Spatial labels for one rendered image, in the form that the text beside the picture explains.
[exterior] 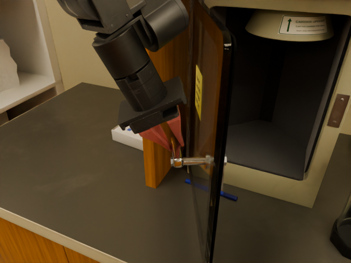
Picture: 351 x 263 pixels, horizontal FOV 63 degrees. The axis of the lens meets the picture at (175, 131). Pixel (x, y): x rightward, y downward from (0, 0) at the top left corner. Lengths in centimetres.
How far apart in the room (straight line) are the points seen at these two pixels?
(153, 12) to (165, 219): 46
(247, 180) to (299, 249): 19
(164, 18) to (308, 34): 31
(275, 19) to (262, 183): 38
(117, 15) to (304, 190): 57
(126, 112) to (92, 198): 38
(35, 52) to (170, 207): 113
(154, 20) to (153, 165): 41
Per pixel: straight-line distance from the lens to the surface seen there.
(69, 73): 150
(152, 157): 69
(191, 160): 42
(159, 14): 39
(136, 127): 41
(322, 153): 68
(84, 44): 138
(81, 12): 35
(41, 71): 163
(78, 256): 81
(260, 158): 76
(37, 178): 87
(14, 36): 167
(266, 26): 61
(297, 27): 60
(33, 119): 116
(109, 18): 34
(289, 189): 75
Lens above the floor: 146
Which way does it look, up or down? 32 degrees down
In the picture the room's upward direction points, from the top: straight up
